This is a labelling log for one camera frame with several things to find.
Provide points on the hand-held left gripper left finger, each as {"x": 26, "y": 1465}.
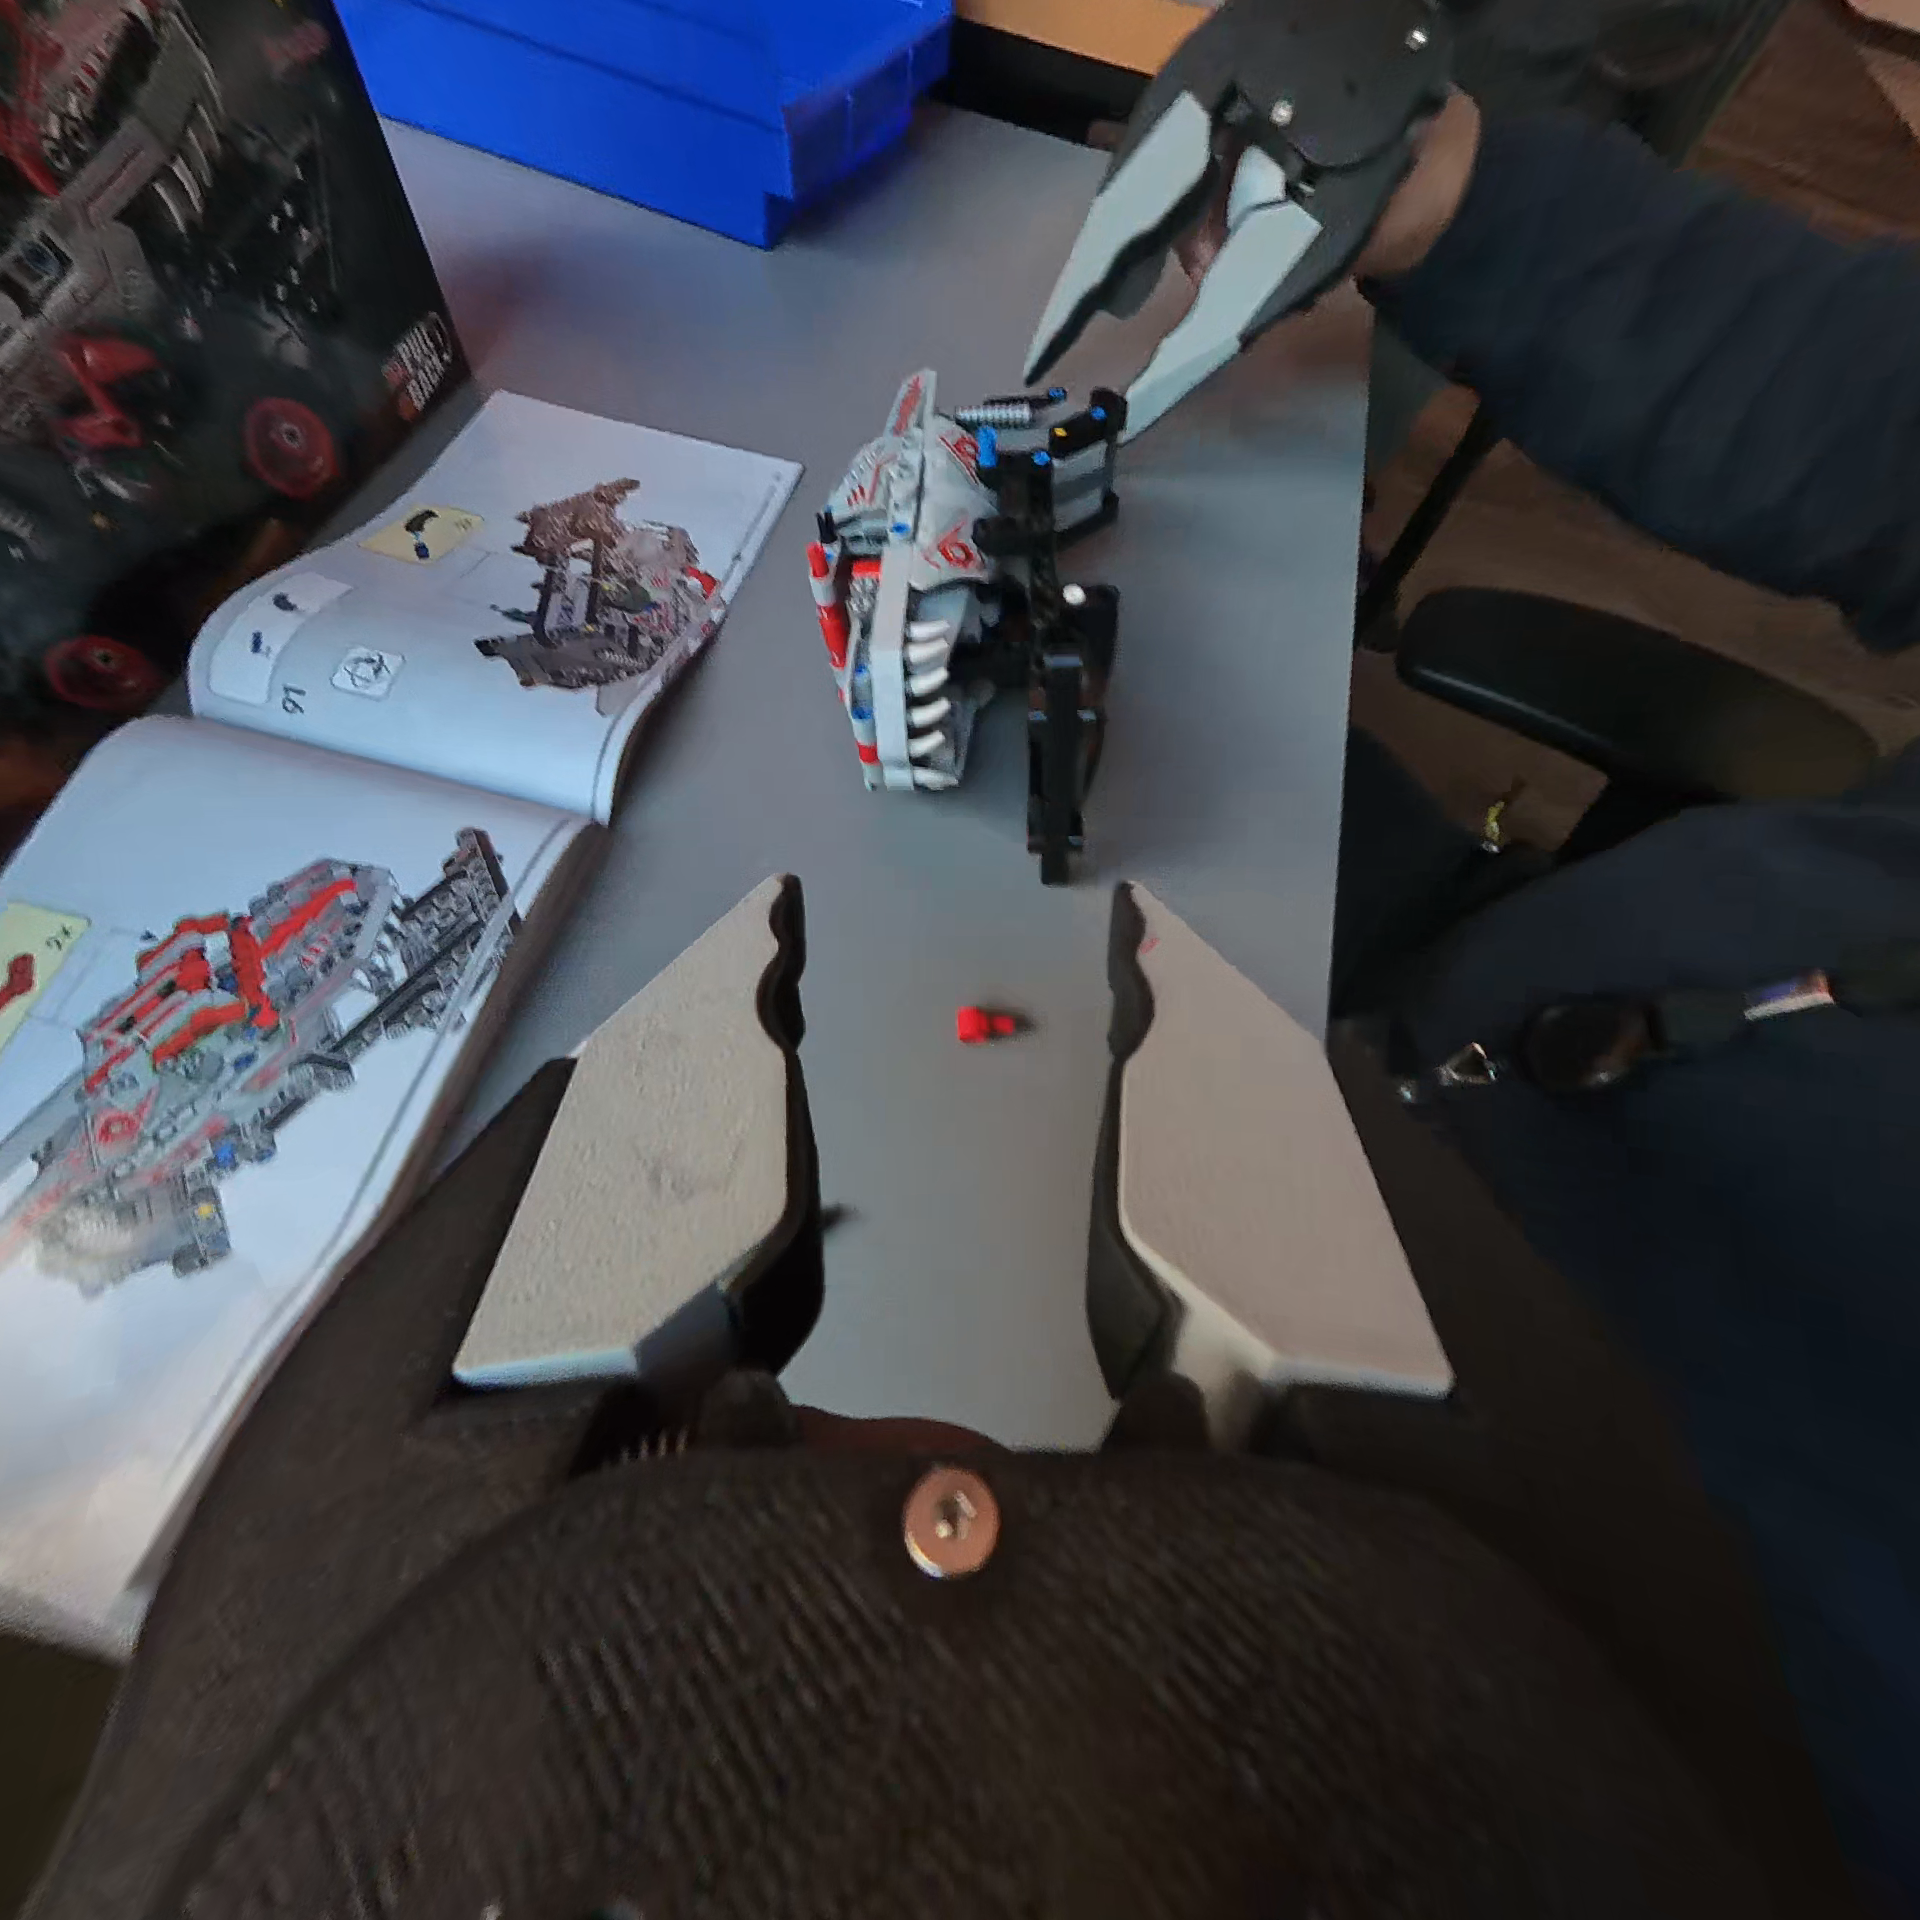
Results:
{"x": 661, "y": 1156}

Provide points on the person's right hand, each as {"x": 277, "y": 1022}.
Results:
{"x": 1425, "y": 181}

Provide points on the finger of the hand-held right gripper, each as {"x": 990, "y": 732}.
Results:
{"x": 1126, "y": 240}
{"x": 1231, "y": 284}

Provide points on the black office chair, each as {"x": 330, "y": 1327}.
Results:
{"x": 1622, "y": 690}

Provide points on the person's right forearm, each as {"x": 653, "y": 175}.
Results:
{"x": 1650, "y": 345}

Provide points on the grey red lego model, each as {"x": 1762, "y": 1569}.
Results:
{"x": 931, "y": 600}

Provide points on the small red lego connector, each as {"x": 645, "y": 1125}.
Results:
{"x": 983, "y": 1022}

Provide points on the person in dark clothing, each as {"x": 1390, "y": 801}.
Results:
{"x": 1725, "y": 1350}

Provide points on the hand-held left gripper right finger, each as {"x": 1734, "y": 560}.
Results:
{"x": 1261, "y": 1170}

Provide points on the open lego instruction booklet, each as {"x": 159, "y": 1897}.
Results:
{"x": 376, "y": 902}

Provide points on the blue plastic bin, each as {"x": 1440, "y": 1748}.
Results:
{"x": 674, "y": 90}

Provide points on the dark lego set box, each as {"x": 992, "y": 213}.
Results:
{"x": 181, "y": 300}

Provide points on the brown wooden desk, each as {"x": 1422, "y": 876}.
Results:
{"x": 1080, "y": 23}

